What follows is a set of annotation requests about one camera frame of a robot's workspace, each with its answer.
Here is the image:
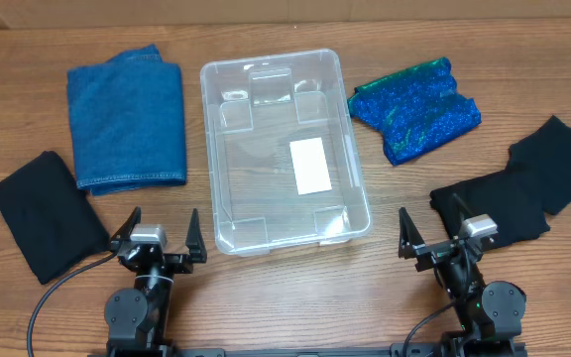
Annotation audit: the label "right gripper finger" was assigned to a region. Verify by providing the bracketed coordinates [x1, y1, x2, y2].
[399, 207, 425, 258]
[452, 193, 474, 221]

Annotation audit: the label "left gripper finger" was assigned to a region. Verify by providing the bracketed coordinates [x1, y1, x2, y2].
[185, 208, 206, 262]
[111, 206, 142, 242]

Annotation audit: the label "black cloth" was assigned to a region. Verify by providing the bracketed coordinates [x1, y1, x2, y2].
[430, 116, 571, 248]
[0, 151, 109, 285]

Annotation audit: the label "blue denim jeans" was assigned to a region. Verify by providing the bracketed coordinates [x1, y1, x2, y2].
[66, 45, 187, 195]

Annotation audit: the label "blue green sequin garment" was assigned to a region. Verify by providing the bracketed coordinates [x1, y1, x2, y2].
[348, 58, 482, 166]

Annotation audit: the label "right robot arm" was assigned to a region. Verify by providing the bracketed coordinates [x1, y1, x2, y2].
[391, 195, 527, 357]

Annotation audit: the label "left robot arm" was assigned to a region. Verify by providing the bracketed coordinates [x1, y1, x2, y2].
[104, 207, 207, 356]

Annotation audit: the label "clear plastic storage bin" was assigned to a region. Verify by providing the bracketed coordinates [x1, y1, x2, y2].
[200, 49, 372, 256]

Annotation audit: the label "white label sticker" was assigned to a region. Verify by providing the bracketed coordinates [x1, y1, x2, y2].
[289, 137, 331, 195]

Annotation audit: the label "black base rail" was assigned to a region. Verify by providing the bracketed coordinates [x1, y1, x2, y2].
[90, 343, 453, 357]

